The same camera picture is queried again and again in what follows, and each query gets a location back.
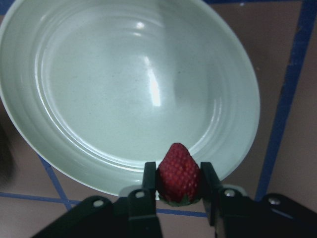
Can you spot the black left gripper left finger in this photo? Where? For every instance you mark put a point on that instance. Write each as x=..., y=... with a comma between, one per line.
x=133, y=216

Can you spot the light green round plate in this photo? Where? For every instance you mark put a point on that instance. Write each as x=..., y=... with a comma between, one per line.
x=99, y=87

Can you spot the red strawberry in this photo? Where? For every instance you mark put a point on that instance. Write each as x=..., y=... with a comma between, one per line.
x=179, y=177

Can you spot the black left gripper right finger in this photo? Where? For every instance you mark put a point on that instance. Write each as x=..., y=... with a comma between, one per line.
x=233, y=214

